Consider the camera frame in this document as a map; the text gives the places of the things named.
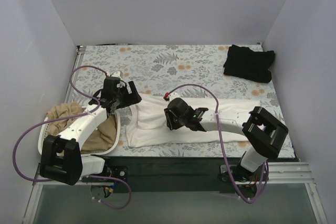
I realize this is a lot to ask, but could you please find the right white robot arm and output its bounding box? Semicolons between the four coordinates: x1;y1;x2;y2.
164;98;288;181

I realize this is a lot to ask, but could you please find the black folded t shirt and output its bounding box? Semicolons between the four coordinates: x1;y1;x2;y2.
223;45;276;83

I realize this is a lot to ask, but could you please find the beige t shirt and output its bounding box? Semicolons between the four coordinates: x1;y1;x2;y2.
47;101;118;154

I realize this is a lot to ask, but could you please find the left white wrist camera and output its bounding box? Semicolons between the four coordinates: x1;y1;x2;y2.
110;71;123;79

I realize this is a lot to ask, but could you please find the white t shirt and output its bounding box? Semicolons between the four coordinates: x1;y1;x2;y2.
126;94;260;147

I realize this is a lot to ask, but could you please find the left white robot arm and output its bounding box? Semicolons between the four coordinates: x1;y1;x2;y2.
39;76;142;185

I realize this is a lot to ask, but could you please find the white laundry basket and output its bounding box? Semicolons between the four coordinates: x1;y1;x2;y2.
37;111;121;156

